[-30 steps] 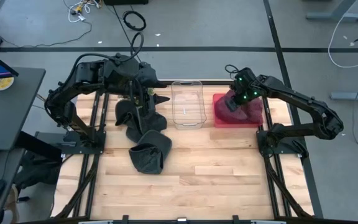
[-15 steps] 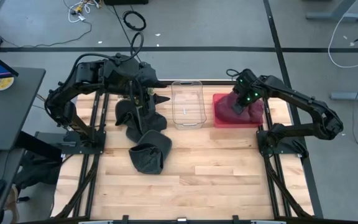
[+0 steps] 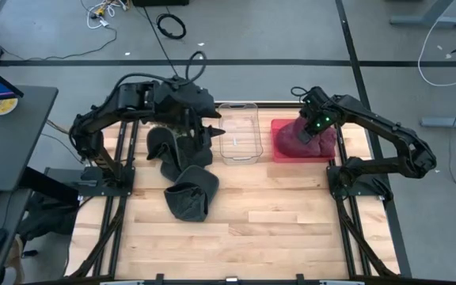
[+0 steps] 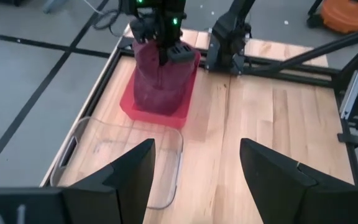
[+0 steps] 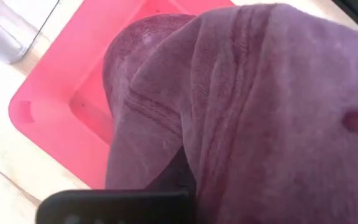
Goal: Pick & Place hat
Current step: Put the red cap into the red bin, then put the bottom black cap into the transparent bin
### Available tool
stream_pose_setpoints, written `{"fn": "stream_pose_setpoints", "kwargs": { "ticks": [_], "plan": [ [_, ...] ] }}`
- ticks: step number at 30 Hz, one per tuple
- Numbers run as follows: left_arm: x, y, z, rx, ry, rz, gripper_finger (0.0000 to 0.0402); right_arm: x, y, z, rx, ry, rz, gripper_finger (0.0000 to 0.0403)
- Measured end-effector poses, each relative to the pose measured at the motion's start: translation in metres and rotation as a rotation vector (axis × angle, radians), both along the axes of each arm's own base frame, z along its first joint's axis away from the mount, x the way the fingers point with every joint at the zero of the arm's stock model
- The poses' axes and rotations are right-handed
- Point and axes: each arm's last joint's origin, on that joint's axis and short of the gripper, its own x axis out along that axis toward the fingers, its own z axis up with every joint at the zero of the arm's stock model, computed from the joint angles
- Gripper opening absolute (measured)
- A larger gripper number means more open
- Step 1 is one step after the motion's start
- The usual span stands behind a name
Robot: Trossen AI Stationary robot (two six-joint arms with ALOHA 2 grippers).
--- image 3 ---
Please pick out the black aluminium frame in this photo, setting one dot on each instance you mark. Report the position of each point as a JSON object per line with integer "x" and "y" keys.
{"x": 348, "y": 237}
{"x": 115, "y": 237}

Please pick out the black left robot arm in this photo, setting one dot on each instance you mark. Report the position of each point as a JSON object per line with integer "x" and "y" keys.
{"x": 105, "y": 111}

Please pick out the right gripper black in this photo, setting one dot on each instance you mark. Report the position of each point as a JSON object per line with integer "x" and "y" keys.
{"x": 317, "y": 112}

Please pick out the black box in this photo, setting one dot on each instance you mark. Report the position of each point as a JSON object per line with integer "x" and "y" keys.
{"x": 160, "y": 2}

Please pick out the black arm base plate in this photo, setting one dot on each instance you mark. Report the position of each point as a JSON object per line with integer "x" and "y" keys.
{"x": 93, "y": 188}
{"x": 335, "y": 186}

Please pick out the dark grey desk top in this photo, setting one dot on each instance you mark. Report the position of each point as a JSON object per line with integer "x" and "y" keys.
{"x": 10, "y": 138}

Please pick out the clear plastic bin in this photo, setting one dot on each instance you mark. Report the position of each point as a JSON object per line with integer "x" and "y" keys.
{"x": 240, "y": 134}

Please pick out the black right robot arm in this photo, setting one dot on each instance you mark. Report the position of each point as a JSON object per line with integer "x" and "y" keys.
{"x": 378, "y": 122}

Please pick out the black keyboard desk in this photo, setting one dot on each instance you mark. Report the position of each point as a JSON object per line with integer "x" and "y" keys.
{"x": 2, "y": 221}

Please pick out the red plastic tray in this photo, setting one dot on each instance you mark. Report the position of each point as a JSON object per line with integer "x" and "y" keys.
{"x": 287, "y": 159}

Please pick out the black equipment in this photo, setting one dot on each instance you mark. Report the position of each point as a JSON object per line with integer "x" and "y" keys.
{"x": 46, "y": 217}

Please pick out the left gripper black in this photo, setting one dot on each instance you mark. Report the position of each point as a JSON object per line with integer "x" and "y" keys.
{"x": 194, "y": 103}

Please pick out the grey desk foot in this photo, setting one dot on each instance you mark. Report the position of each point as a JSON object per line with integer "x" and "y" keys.
{"x": 426, "y": 20}
{"x": 449, "y": 122}

